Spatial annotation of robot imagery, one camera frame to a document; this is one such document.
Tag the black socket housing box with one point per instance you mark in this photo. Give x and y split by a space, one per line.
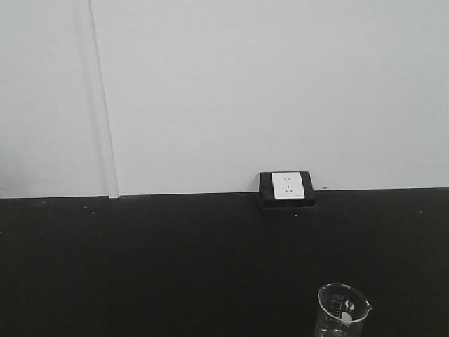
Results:
268 201

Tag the white power socket plate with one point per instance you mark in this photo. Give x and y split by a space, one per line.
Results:
287 185

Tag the clear glass beaker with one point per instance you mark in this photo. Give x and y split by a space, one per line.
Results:
342 311

